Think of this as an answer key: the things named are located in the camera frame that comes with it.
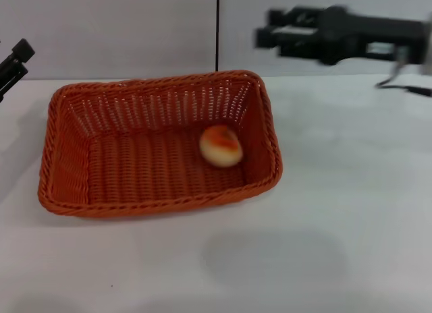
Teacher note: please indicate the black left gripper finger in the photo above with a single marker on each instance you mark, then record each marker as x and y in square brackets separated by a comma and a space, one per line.
[15, 75]
[22, 51]

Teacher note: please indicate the round toasted bread bun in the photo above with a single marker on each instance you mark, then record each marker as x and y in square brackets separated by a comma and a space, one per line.
[221, 147]

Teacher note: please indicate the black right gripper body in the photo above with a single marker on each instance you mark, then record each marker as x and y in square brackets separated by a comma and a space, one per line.
[364, 31]

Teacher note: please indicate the orange woven plastic basket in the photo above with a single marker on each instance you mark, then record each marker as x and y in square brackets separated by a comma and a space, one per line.
[135, 171]

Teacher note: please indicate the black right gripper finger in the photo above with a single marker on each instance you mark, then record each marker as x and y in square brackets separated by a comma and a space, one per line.
[287, 40]
[297, 16]

